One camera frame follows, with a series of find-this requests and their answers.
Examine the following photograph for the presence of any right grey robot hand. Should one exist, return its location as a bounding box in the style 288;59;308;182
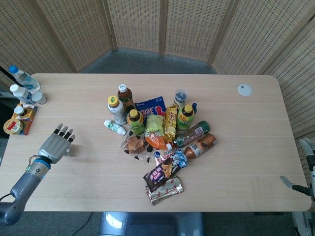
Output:
280;137;315;198

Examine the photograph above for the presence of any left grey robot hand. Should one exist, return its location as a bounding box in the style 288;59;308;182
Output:
37;123;76;165

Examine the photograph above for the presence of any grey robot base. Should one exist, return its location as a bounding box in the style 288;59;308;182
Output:
97;211;205;236

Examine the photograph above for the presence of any yellow orange cardboard box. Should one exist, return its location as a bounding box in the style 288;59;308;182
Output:
11;104;38;136

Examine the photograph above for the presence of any round can yellow lid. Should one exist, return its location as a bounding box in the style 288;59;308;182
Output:
3;118;25;136

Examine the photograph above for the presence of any small brown bottle white cap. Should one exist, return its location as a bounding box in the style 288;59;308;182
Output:
14;106;28;119

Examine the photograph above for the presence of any white cap water bottle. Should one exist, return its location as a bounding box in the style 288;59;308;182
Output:
9;84;37;105

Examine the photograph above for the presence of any small white green bottle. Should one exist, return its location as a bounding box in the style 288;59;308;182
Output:
103;119;127;136

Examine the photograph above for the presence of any white drink bottle yellow cap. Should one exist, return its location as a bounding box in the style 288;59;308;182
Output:
107;95;127;126

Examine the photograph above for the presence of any blue cap water bottle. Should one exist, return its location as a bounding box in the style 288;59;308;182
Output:
8;64;41;93

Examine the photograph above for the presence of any bread in panda bag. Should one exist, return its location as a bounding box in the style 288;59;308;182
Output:
120;132;154;164

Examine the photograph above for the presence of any green tea bottle yellow cap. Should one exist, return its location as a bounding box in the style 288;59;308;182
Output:
126;109;145;136
177;104;196;131

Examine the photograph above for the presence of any brown tea bottle white cap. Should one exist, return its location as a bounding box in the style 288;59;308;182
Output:
117;84;135;110

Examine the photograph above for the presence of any black stand pole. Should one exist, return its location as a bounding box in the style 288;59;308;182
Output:
0;64;15;86

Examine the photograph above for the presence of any yellow green snack bag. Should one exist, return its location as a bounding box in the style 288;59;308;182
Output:
144;115;165;138

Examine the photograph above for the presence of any blue snack bag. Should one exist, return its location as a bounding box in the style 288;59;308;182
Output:
134;95;166;119

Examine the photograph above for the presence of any orange snack bag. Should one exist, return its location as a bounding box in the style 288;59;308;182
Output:
144;131;171;151

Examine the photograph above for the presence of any purple ice cream cone wrapper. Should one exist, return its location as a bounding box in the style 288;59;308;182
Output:
143;158;182;192

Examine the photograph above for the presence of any copper coffee bottle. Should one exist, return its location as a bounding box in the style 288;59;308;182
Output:
183;133;218;161

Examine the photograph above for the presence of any white table grommet cover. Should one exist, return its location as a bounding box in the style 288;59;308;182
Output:
237;83;253;97

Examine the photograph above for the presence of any blue white snack pack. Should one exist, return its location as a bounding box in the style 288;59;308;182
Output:
153;149;189;171

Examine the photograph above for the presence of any gold snack bag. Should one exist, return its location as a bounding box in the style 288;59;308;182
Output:
163;105;179;144

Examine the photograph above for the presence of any silver red snack wrapper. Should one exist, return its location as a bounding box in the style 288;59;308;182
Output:
145;175;185;207

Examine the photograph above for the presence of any brown bottle green cap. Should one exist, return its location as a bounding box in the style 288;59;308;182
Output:
173;120;211;148

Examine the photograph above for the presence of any clear cup blue lid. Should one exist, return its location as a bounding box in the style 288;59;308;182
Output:
174;89;190;109

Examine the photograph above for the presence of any woven bamboo folding screen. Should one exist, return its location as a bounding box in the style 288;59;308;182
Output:
0;0;315;158

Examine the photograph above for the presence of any black floor cable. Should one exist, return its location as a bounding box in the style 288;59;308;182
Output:
80;211;96;233

